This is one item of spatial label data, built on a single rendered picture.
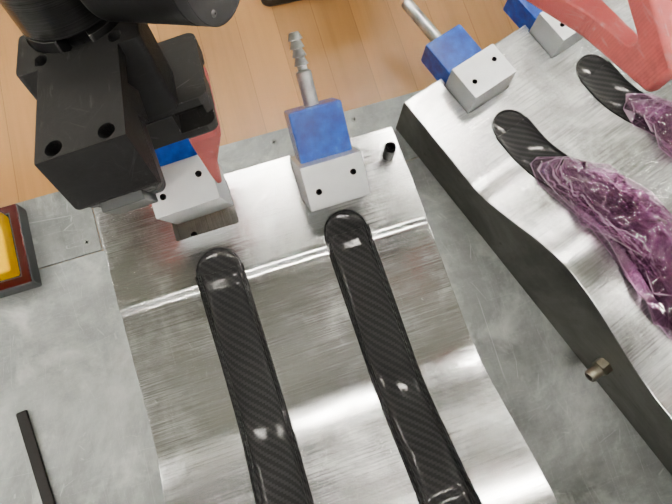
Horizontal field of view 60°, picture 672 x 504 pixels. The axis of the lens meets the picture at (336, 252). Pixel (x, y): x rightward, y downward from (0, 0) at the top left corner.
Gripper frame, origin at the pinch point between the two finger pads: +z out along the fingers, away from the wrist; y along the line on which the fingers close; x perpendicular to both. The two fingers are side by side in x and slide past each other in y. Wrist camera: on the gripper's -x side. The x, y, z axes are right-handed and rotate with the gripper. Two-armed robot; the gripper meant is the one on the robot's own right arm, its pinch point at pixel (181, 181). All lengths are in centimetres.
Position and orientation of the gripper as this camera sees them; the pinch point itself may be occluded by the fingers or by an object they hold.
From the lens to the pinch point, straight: 44.9
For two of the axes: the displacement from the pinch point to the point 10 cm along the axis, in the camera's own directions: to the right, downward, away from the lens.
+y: 9.5, -3.2, 0.0
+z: 1.8, 5.3, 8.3
